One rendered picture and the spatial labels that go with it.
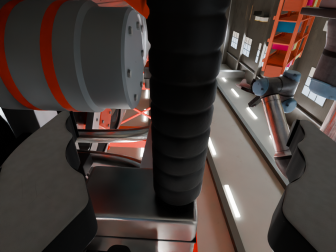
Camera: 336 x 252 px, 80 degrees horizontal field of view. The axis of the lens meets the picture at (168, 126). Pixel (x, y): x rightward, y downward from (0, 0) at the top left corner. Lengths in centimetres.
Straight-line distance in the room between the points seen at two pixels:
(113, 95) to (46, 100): 8
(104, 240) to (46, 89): 17
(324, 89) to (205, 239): 604
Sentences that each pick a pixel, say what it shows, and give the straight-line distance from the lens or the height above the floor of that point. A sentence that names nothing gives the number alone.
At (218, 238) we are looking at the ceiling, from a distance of 665.
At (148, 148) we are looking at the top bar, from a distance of 28.
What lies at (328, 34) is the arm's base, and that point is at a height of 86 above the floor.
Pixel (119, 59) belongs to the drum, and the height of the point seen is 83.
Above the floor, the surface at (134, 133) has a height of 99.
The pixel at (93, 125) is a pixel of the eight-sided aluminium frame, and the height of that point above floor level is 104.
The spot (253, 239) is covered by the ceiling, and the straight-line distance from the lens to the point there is 693.
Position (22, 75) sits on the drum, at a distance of 27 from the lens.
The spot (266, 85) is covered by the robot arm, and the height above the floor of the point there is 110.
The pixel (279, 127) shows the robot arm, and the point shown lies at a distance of 98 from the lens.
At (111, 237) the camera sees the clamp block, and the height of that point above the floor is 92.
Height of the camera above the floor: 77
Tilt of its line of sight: 33 degrees up
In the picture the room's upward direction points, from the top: 179 degrees counter-clockwise
